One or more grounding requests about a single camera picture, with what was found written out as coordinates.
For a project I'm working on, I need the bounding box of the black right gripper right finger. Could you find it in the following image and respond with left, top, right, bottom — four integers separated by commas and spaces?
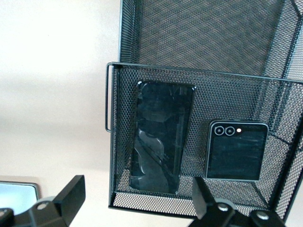
188, 176, 285, 227

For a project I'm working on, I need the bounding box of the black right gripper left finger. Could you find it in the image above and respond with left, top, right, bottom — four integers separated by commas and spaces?
0, 175, 86, 227

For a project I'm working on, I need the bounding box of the small black flip phone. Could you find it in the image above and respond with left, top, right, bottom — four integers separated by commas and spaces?
205, 120, 269, 182

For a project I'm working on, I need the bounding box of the large black smartphone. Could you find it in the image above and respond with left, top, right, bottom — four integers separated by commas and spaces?
129, 80, 197, 196

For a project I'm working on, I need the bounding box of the silver closed laptop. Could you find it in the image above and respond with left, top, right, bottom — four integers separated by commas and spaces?
0, 181, 40, 207

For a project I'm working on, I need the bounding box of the black mesh two-tier tray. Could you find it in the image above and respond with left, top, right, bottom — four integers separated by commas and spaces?
104, 0, 303, 220

